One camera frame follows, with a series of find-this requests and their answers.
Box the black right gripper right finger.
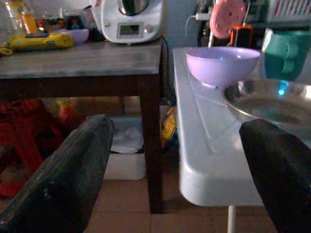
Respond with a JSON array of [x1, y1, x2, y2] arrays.
[[239, 118, 311, 233]]

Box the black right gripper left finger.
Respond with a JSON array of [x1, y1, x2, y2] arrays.
[[0, 114, 114, 233]]

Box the round steel plate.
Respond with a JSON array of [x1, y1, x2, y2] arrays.
[[223, 79, 311, 131]]

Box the red plastic stool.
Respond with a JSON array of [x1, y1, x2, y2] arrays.
[[0, 99, 64, 199]]

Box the white plastic container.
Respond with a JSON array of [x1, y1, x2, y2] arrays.
[[104, 116, 146, 180]]

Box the white folding table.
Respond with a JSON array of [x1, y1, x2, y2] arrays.
[[172, 47, 311, 233]]

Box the teal plastic jug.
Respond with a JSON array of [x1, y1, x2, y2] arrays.
[[261, 28, 311, 82]]

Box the yellow printed bag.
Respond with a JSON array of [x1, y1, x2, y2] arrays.
[[160, 105, 179, 151]]

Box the grey-top wooden table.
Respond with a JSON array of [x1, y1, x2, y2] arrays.
[[0, 36, 168, 214]]

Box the purple plastic bowl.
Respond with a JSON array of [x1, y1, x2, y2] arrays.
[[186, 46, 262, 88], [52, 29, 90, 46]]

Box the yellow plastic package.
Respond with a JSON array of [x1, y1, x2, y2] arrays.
[[8, 33, 74, 51]]

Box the small yellow item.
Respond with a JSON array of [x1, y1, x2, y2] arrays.
[[0, 45, 14, 56]]

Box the orange and black device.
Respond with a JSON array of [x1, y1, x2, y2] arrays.
[[229, 24, 253, 48]]

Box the dark lidded jar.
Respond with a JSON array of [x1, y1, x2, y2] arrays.
[[65, 14, 85, 31]]

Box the orange bottle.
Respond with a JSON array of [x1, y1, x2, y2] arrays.
[[21, 12, 39, 34]]

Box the pink round disc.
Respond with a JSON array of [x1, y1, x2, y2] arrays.
[[209, 0, 246, 39]]

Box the white kitchen food processor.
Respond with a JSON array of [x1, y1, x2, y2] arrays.
[[91, 0, 163, 45]]

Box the white slatted basket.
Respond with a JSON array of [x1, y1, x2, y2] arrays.
[[267, 0, 311, 17]]

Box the clear glass bottle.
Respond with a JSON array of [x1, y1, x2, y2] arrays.
[[0, 0, 24, 37]]

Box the black power cable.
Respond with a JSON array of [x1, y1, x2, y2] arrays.
[[160, 35, 175, 98]]

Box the white charger with cable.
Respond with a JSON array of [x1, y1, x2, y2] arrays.
[[184, 13, 209, 47]]

